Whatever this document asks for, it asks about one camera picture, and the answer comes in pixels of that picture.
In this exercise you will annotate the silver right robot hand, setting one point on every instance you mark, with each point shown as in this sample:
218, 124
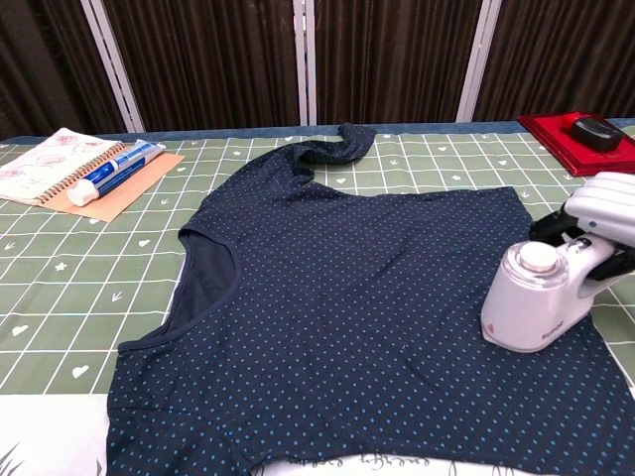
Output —
605, 203

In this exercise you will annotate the white handheld garment steamer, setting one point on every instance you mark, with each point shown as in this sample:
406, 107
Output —
533, 297

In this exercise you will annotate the navy blue polka dot shirt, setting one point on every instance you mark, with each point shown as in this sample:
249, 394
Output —
317, 307

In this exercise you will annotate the green checkered tablecloth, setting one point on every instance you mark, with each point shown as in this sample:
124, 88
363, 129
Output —
74, 277

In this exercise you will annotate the black rectangular case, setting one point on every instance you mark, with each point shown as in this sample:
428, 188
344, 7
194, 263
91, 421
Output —
595, 133

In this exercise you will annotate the red wooden tray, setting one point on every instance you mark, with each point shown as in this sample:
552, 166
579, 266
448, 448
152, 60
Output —
550, 136

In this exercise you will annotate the dark brown pleated curtain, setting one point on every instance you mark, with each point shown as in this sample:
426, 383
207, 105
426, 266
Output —
208, 59

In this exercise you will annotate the blue and white toothpaste tube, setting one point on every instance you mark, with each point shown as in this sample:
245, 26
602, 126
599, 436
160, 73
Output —
111, 171

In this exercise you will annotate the spiral bound notebook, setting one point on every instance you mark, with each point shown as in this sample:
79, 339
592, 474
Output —
47, 166

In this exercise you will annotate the white screen frame post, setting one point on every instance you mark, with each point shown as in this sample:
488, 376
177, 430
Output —
478, 59
305, 62
111, 64

